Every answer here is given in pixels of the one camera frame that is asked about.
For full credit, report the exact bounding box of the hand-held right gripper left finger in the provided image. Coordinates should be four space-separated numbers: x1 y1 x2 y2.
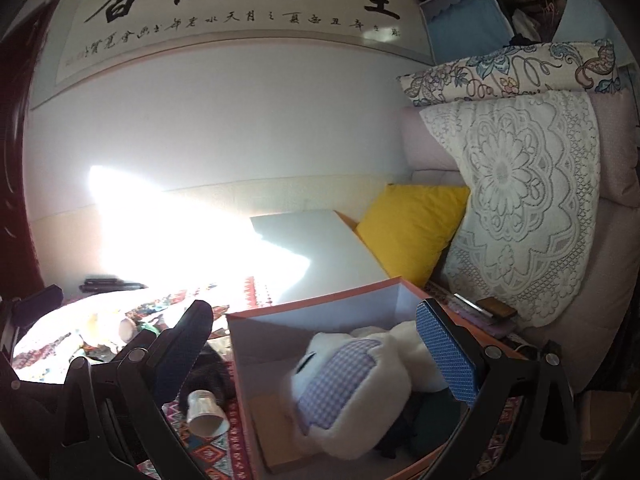
50 300 216 480

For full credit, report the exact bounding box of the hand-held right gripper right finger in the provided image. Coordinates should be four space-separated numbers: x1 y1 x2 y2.
416 299 581 480

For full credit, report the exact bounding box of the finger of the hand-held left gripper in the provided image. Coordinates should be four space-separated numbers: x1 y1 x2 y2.
12 285 65 333

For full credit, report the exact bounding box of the orange-edged storage box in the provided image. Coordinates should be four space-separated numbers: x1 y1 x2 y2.
225 277 526 480

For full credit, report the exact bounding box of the black cloth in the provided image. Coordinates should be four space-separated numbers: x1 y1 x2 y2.
180 350 236 406

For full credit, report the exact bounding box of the purple pouch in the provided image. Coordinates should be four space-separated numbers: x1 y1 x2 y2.
452 305 516 338

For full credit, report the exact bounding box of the white paper cup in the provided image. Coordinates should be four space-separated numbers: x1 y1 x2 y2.
187 389 231 437

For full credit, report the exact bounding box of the brown wallet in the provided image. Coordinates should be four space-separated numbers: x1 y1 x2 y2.
475 297 518 318

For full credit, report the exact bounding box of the dark cloth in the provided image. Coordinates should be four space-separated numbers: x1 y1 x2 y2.
380 392 473 458

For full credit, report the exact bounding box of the black remote control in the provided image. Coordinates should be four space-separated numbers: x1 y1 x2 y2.
80 277 148 293

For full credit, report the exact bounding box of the patterned tablecloth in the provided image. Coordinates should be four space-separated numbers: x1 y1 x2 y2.
10 275 281 480

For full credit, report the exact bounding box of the yellow cushion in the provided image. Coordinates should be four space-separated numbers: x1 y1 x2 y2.
355 184 471 288

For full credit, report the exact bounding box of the white box lid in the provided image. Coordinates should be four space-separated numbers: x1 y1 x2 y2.
250 210 391 306

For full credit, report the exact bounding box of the white patterned pillow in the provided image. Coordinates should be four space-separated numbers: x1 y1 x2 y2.
419 91 601 328

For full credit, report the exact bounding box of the pale pink sofa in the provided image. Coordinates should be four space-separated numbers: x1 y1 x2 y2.
397 87 640 391

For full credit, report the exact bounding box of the floral pillow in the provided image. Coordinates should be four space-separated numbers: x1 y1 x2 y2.
397 40 621 106

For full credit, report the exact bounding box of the blue fabric wardrobe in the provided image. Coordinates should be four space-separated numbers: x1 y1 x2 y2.
417 0 601 66

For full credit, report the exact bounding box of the calligraphy wall scroll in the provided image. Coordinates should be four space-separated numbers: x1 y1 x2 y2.
30 0 436 111

